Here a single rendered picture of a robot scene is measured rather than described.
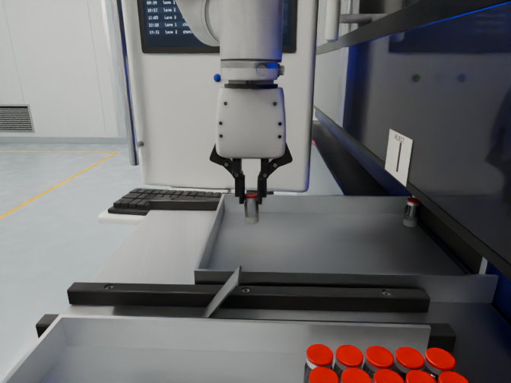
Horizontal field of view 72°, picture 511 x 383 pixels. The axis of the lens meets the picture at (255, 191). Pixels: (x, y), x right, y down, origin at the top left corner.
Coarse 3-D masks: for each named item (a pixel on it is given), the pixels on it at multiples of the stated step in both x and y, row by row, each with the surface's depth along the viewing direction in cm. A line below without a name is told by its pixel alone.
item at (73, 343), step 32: (64, 320) 33; (96, 320) 33; (128, 320) 32; (160, 320) 32; (192, 320) 32; (224, 320) 32; (256, 320) 32; (32, 352) 29; (64, 352) 33; (96, 352) 33; (128, 352) 33; (160, 352) 33; (192, 352) 33; (224, 352) 33; (256, 352) 33; (288, 352) 33
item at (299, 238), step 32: (224, 224) 60; (256, 224) 60; (288, 224) 60; (320, 224) 60; (352, 224) 60; (384, 224) 60; (224, 256) 50; (256, 256) 50; (288, 256) 50; (320, 256) 50; (352, 256) 50; (384, 256) 50; (416, 256) 50; (448, 256) 50; (384, 288) 40; (416, 288) 40; (448, 288) 40; (480, 288) 40
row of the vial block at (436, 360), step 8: (432, 352) 27; (440, 352) 27; (432, 360) 26; (440, 360) 26; (448, 360) 26; (424, 368) 27; (432, 368) 26; (440, 368) 26; (448, 368) 26; (432, 376) 26; (440, 376) 25; (448, 376) 25; (456, 376) 25
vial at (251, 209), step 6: (246, 198) 54; (252, 198) 54; (246, 204) 54; (252, 204) 54; (258, 204) 55; (246, 210) 55; (252, 210) 54; (258, 210) 55; (246, 216) 55; (252, 216) 55; (258, 216) 55; (246, 222) 55; (252, 222) 55
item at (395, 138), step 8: (392, 136) 50; (400, 136) 47; (392, 144) 50; (408, 144) 44; (392, 152) 50; (408, 152) 44; (392, 160) 50; (400, 160) 47; (408, 160) 44; (392, 168) 50; (400, 168) 47; (408, 168) 44; (400, 176) 47
